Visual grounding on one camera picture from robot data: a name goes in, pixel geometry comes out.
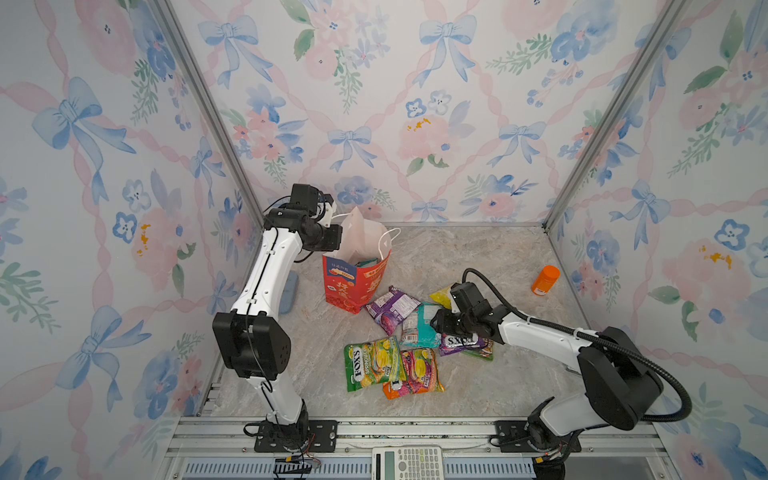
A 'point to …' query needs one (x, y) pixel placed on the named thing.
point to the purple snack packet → (392, 307)
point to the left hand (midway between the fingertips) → (339, 238)
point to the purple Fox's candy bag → (454, 343)
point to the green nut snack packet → (486, 352)
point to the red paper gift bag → (351, 275)
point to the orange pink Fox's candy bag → (418, 374)
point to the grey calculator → (407, 463)
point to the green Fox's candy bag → (372, 363)
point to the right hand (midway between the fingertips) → (435, 322)
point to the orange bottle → (546, 278)
